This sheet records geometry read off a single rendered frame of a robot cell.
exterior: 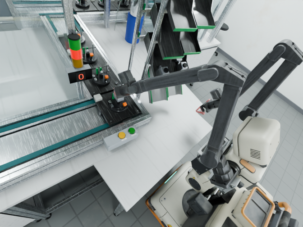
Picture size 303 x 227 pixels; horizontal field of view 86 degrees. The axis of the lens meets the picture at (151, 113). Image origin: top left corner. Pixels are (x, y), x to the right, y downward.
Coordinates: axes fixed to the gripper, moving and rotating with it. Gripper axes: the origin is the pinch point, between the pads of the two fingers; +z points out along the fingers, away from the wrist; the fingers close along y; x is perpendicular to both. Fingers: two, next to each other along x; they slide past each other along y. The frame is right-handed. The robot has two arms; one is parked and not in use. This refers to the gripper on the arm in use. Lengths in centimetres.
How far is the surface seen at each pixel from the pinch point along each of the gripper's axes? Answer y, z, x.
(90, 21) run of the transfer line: -29, 88, -79
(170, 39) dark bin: -30.3, -23.9, -20.5
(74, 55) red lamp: 20.6, -14.2, -22.3
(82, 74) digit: 18.3, -5.0, -14.2
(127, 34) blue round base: -52, 59, -52
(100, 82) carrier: 2.9, 20.1, -10.1
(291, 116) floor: -334, 26, 141
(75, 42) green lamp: 19.2, -19.8, -26.0
